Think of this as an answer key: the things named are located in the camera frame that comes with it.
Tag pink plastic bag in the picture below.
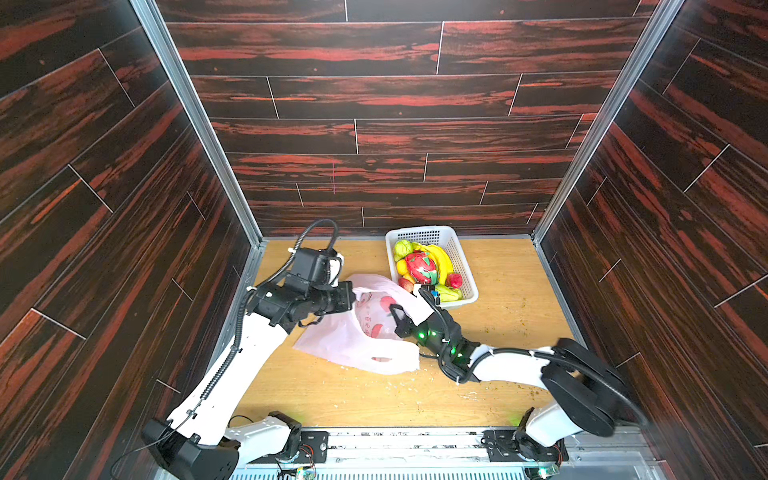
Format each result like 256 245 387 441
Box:
294 274 420 375

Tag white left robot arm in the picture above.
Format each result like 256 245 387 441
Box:
142 281 355 479

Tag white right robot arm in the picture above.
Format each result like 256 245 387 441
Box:
388 288 649 464

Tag yellow fake banana bunch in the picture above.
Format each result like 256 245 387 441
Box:
413 242 454 286

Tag red green fake dragon fruit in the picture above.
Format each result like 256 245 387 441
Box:
405 251 439 285

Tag light green fake fruit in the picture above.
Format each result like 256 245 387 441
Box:
393 239 414 262

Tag white perforated plastic basket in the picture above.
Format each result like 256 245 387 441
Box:
385 225 479 310

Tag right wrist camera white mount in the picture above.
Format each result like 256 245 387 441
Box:
404 286 435 325

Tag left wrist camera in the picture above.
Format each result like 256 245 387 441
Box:
286 247 344 289

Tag metal base rail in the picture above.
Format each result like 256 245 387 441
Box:
234 427 667 479

